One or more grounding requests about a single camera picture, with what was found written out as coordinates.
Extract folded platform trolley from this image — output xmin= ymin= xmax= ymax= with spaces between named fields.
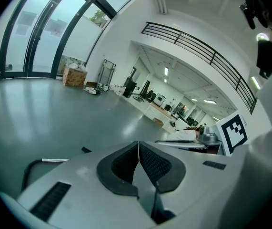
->
xmin=99 ymin=59 xmax=116 ymax=84

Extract black head-worn camera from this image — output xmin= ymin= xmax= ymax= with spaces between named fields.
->
xmin=239 ymin=3 xmax=257 ymax=30

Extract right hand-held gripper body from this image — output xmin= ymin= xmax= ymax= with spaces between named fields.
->
xmin=197 ymin=111 xmax=249 ymax=156

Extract black balcony railing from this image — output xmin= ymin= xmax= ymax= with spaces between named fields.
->
xmin=141 ymin=21 xmax=258 ymax=115

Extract black vacuum hose metal wand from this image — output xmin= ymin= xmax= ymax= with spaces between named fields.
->
xmin=20 ymin=158 xmax=70 ymax=193

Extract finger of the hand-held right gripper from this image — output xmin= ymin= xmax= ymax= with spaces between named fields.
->
xmin=154 ymin=139 xmax=208 ymax=150

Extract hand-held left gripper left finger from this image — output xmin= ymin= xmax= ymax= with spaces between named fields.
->
xmin=16 ymin=141 xmax=157 ymax=225

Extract black cabinet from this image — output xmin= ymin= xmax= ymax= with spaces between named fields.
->
xmin=122 ymin=76 xmax=137 ymax=98

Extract patterned cardboard box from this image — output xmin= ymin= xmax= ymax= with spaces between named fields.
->
xmin=62 ymin=65 xmax=88 ymax=87

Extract white plastic bags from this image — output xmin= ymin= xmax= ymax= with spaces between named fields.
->
xmin=65 ymin=60 xmax=87 ymax=70

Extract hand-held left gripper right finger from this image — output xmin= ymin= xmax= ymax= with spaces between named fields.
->
xmin=138 ymin=141 xmax=247 ymax=220

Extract long wooden counter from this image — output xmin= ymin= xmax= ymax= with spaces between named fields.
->
xmin=146 ymin=102 xmax=173 ymax=124

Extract round ceiling light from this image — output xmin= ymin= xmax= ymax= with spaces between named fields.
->
xmin=256 ymin=32 xmax=269 ymax=42

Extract black framed glass doors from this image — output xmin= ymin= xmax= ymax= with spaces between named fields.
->
xmin=0 ymin=0 xmax=141 ymax=80

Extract white crumpled cloth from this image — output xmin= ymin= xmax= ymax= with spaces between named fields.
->
xmin=168 ymin=127 xmax=198 ymax=142

